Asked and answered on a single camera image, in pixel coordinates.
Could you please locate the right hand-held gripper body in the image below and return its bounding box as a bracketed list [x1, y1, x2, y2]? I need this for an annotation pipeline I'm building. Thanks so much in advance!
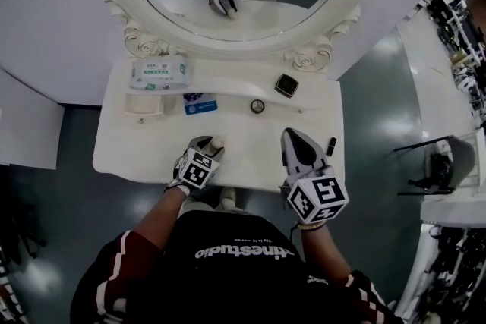
[279, 162, 349, 224]

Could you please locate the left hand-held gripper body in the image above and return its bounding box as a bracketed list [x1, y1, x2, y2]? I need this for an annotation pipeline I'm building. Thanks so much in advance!
[173, 146, 223, 190]

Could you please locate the white ornate dressing table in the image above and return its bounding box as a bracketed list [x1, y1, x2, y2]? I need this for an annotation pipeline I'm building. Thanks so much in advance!
[92, 56, 347, 194]

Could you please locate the small dark square box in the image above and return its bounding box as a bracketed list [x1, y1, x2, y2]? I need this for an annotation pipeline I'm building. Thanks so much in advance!
[273, 74, 299, 99]

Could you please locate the person's left forearm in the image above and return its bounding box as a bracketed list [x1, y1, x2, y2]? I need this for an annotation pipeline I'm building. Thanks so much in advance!
[131, 185, 191, 251]

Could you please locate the person's right forearm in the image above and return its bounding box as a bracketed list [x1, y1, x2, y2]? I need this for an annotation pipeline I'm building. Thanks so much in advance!
[301, 222, 352, 278]

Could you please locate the person's left hand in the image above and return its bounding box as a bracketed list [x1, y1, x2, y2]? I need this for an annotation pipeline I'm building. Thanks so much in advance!
[165, 157, 193, 197]

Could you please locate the person's left shoe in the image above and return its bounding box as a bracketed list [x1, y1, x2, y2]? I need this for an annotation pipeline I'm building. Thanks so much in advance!
[181, 196, 213, 215]

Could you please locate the person's shoe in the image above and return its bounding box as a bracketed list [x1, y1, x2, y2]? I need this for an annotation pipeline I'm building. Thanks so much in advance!
[181, 196, 213, 215]
[219, 185, 238, 210]

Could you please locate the blue white flat packet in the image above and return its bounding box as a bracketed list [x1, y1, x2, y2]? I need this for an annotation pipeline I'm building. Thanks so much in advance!
[182, 93, 220, 116]

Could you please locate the person's right shoe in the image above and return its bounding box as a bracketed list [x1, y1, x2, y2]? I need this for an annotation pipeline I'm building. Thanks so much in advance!
[219, 185, 238, 210]

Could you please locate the white green wet wipes pack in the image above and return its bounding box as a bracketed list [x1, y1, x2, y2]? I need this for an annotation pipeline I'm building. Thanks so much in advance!
[128, 58, 191, 92]

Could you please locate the oval white framed mirror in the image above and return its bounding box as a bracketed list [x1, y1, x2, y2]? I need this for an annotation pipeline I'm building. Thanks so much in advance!
[94, 0, 384, 73]

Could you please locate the person's black jersey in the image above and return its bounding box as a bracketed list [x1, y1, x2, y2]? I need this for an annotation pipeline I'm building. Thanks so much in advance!
[70, 210, 403, 324]

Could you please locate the black bag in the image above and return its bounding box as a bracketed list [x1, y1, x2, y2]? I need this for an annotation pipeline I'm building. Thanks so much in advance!
[424, 151, 455, 187]

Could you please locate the pile of black gear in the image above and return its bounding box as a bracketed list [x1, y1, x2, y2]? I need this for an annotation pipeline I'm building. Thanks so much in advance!
[428, 227, 486, 324]

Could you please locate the white board panel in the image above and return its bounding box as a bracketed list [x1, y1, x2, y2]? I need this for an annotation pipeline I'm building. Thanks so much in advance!
[0, 68, 65, 170]

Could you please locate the beaded bracelet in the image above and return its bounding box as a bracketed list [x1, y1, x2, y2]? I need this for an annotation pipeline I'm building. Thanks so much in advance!
[295, 220, 327, 233]

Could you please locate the grey chair black frame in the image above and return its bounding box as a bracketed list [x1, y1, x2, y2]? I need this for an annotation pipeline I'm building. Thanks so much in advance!
[393, 134, 478, 197]

